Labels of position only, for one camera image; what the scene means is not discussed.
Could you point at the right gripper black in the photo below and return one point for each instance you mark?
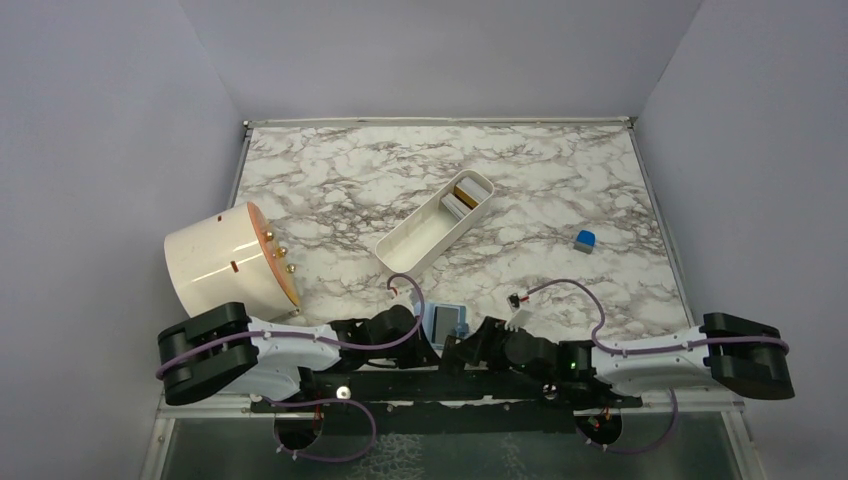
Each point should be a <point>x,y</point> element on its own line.
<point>485,344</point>

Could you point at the white cards stack in tray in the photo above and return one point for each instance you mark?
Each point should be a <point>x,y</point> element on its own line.
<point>457,208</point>

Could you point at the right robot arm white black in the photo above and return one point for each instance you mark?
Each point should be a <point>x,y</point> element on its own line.
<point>746,357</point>

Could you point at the cream cylindrical container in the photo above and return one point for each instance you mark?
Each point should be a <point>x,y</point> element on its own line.
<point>233,256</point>

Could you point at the small blue grey block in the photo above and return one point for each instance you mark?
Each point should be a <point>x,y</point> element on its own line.
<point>585,241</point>

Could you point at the white oblong plastic tray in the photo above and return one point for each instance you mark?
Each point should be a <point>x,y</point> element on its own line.
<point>414,244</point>

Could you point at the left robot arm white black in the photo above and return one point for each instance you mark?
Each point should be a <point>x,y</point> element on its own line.
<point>225,349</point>

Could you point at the gold credit card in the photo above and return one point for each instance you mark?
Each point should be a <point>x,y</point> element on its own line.
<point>465,197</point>

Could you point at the black front mounting rail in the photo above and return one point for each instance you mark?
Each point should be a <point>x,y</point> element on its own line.
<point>432,403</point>

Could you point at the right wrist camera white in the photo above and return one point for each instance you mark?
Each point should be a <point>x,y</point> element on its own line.
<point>520,312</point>

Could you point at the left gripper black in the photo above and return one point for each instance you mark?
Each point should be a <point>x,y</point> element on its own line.
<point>420,354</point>

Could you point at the blue leather card holder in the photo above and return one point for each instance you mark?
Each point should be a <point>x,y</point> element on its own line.
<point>426,311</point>

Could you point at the grey card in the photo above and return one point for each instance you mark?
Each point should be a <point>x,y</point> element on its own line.
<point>445,321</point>

